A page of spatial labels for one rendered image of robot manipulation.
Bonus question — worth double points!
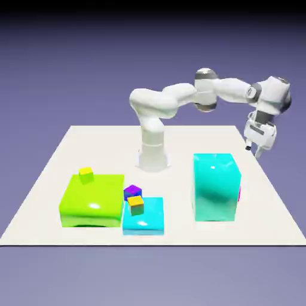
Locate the small purple cube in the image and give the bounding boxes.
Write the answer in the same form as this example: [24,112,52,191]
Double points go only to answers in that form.
[123,184,142,202]

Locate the small yellow-green cube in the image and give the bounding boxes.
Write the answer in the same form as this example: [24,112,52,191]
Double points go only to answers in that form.
[78,167,94,185]

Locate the small orange cube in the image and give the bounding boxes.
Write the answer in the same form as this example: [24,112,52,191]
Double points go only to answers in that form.
[127,195,145,216]

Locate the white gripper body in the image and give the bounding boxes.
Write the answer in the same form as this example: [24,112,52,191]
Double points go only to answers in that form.
[243,118,278,151]

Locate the large tall cyan box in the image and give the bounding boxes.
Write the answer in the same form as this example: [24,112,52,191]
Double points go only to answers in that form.
[192,153,242,222]

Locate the large flat cyan box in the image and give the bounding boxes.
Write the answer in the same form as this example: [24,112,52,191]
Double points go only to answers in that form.
[122,197,165,236]

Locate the large lime green box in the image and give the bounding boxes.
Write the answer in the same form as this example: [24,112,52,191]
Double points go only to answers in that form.
[59,173,126,228]

